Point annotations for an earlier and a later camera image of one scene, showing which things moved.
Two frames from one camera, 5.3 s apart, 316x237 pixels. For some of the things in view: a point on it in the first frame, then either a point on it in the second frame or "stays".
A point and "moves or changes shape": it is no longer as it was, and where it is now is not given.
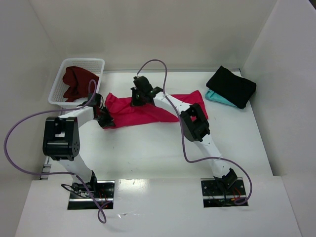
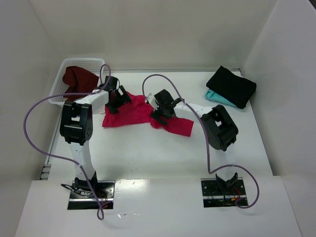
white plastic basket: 94,65 stays
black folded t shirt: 237,89 stays
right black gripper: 137,98 to 161,112
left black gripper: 106,120 to 119,99
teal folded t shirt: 212,95 stays
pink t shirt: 120,108 moves or changes shape
